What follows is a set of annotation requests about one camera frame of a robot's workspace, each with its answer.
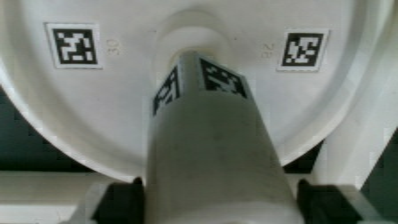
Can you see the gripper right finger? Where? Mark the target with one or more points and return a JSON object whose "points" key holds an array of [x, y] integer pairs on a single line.
{"points": [[334, 205]]}

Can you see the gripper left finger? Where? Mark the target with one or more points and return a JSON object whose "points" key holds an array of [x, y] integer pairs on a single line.
{"points": [[112, 204]]}

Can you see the white cylindrical table leg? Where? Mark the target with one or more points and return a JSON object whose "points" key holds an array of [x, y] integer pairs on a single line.
{"points": [[215, 182]]}

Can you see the white round table top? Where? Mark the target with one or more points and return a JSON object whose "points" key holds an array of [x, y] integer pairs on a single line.
{"points": [[86, 51]]}

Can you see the white front fence bar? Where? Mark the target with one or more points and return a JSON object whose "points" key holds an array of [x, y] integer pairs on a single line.
{"points": [[41, 195]]}

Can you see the white right fence block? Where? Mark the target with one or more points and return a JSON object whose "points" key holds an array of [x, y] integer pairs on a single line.
{"points": [[357, 140]]}

